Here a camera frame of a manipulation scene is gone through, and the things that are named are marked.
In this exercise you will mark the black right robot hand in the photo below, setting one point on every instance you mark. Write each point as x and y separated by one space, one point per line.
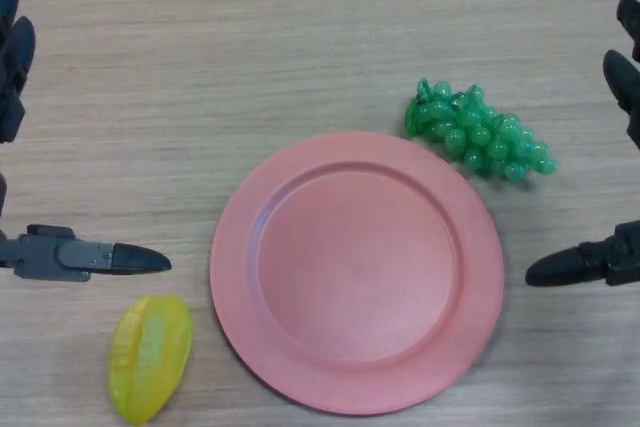
565 269

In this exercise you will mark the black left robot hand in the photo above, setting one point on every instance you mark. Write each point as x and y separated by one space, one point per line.
50 254

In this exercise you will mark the yellow starfruit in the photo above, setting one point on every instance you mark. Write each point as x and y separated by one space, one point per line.
150 357

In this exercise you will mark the pink round plate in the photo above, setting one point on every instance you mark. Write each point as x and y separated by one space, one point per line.
357 272

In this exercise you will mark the green grape bunch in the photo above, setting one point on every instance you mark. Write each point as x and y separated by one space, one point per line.
480 137

